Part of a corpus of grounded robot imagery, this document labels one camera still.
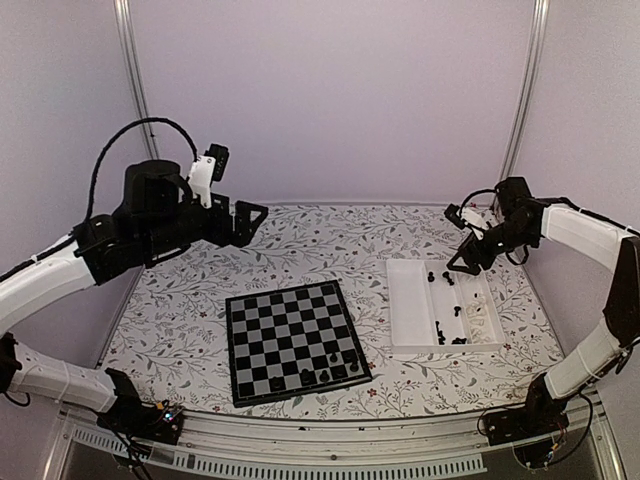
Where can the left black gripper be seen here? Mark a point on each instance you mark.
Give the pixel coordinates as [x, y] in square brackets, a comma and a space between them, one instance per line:
[242, 231]

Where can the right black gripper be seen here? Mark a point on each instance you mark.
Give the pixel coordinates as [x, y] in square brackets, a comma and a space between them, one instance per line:
[473, 249]

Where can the black and white chessboard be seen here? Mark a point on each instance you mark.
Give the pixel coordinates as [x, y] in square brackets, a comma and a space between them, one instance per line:
[281, 332]

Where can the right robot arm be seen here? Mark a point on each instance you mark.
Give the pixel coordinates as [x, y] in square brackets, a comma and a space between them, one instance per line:
[608, 288]

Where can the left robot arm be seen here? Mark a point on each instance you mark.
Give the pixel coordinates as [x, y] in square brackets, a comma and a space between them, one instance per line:
[161, 215]

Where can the white plastic compartment tray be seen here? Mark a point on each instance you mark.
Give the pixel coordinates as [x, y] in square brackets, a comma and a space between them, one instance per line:
[421, 313]

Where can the floral patterned table mat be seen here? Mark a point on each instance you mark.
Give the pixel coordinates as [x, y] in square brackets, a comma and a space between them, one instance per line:
[172, 338]

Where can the right aluminium frame post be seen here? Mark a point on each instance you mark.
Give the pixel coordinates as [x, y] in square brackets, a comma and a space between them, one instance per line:
[534, 54]

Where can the aluminium frame post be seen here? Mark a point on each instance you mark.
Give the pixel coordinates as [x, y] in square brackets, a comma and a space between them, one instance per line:
[126, 34]
[534, 54]

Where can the aluminium front rail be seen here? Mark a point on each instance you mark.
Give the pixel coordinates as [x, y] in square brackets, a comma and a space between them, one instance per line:
[214, 446]

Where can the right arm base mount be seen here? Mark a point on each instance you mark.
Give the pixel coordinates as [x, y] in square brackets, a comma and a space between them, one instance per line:
[508, 425]

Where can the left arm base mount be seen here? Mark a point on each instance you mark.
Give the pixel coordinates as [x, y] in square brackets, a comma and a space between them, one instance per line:
[160, 422]

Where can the left aluminium frame post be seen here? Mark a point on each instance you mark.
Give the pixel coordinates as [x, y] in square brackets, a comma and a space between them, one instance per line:
[126, 34]

